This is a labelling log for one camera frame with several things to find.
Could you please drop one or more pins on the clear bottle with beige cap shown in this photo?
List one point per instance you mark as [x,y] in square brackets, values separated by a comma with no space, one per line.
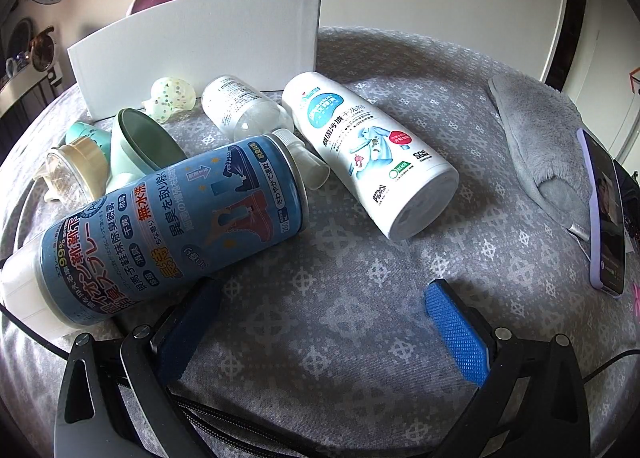
[75,158]

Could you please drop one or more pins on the dotted translucent toy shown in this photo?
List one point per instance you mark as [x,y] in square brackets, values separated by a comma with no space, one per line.
[170,96]

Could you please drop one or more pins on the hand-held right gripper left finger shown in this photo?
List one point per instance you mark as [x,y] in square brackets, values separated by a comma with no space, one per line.
[185,333]

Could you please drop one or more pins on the grey patterned bed sheet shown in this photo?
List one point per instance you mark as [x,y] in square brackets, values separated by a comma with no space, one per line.
[350,288]

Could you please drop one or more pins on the teal bottle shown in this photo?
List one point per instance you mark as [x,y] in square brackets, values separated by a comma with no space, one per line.
[92,136]

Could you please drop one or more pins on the pale green funnel cup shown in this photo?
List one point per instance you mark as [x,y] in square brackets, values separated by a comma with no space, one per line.
[145,138]

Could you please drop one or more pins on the white cardboard box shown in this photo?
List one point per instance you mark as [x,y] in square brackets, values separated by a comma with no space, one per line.
[200,48]

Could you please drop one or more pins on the grey plush slipper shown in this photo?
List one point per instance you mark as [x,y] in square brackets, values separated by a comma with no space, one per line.
[540,148]

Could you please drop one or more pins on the smartphone in purple case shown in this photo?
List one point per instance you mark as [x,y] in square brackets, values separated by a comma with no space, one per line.
[605,213]

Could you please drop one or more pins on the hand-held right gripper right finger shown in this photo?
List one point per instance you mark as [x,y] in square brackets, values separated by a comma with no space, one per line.
[455,333]

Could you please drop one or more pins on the blue spray can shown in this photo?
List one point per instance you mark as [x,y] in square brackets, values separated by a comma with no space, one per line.
[175,228]

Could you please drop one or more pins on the small clear bottle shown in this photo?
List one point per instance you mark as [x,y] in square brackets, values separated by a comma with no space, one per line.
[235,103]

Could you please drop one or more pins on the white spray can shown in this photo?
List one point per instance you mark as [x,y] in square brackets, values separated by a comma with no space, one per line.
[400,188]

